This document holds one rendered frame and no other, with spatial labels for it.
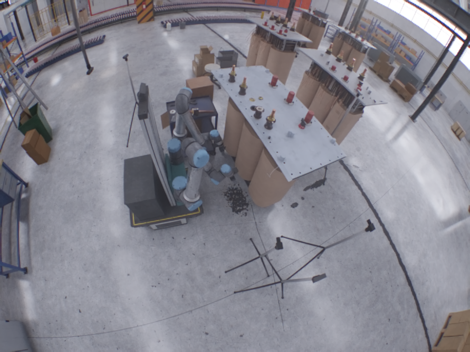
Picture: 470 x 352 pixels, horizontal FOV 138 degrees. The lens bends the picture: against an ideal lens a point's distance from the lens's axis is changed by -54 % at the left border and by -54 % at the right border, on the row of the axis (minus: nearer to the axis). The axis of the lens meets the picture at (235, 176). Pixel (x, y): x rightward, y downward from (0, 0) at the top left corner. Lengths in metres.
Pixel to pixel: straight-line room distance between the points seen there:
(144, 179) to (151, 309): 1.62
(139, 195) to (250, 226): 1.53
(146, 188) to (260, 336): 2.25
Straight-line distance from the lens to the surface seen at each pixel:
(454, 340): 5.92
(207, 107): 2.67
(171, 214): 2.41
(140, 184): 2.07
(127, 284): 2.78
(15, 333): 4.13
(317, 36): 8.67
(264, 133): 1.74
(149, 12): 11.68
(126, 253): 2.81
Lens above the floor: 2.56
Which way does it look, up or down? 58 degrees down
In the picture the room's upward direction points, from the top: 14 degrees clockwise
